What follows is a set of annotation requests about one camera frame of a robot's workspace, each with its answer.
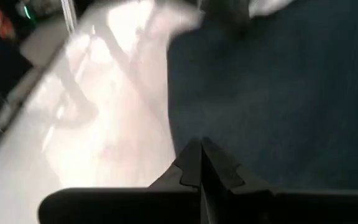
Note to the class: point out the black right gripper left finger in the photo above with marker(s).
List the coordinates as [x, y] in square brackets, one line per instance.
[120, 207]

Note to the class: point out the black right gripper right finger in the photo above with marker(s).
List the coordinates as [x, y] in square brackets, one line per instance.
[291, 208]

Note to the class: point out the black garment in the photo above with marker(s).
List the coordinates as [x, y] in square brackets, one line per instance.
[275, 93]

